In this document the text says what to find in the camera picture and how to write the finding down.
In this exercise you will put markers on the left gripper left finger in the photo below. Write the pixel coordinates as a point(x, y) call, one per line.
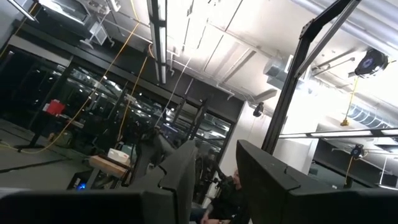
point(174, 186)

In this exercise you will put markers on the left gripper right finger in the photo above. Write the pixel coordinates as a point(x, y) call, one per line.
point(261, 186)

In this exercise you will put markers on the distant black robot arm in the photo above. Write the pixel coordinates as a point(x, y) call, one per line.
point(152, 149)

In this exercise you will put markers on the person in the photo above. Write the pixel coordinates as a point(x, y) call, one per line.
point(227, 199)

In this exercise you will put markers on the white box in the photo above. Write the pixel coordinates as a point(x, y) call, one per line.
point(118, 155)

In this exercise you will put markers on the wooden table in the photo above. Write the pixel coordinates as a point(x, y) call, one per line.
point(105, 166)

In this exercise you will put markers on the black computer with blue lights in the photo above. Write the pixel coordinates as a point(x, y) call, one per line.
point(81, 182)

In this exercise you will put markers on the long LED light bar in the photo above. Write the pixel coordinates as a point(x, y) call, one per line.
point(342, 133)

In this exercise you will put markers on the red box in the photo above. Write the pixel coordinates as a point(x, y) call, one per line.
point(56, 107)

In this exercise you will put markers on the black floor stand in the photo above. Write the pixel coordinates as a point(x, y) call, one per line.
point(40, 130)

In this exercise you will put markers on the black ceiling light fixture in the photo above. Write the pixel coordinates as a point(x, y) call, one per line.
point(158, 40)

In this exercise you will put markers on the grey ceiling ventilation unit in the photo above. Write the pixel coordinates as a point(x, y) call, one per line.
point(71, 15)

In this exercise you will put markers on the black aluminium rig frame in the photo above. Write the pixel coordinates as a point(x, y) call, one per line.
point(286, 102)

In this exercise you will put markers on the silver rectangular duct box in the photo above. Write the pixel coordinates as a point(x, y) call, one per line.
point(276, 71)

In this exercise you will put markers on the silver corrugated duct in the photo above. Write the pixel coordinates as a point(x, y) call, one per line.
point(370, 116)

